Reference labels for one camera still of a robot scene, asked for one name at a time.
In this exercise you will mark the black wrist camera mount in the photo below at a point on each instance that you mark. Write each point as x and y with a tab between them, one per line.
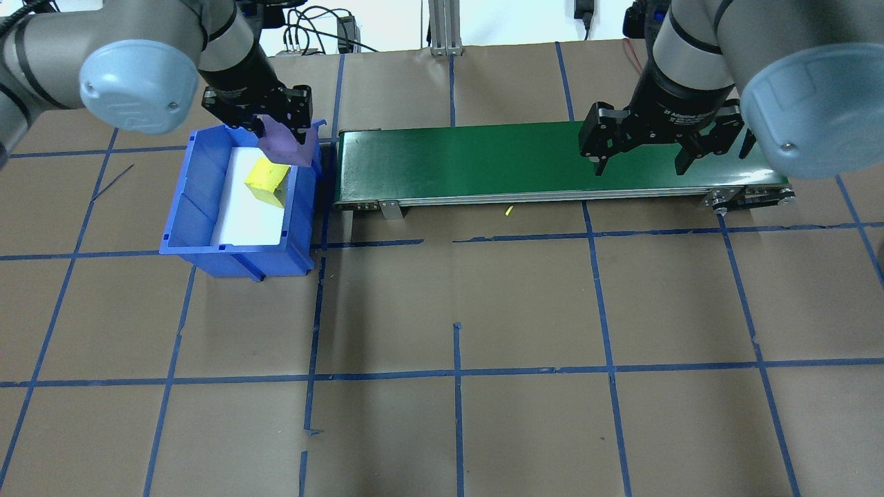
273	14
635	17

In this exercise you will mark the yellow foam block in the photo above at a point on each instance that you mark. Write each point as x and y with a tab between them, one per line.
266	176

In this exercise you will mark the aluminium extrusion post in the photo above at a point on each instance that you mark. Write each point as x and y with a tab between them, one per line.
445	27

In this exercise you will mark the purple foam block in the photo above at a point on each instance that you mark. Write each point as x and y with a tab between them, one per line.
283	148

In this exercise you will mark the black power adapter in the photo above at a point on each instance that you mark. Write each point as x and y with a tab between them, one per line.
347	33
584	10

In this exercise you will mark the green conveyor belt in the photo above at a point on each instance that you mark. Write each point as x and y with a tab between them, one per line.
483	166

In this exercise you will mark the grey connector block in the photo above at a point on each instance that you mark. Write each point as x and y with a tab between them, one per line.
297	50

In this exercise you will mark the white foam pad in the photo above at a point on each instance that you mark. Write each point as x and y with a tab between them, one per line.
252	224

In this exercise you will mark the blue plastic bin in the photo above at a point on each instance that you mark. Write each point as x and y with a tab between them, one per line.
200	200

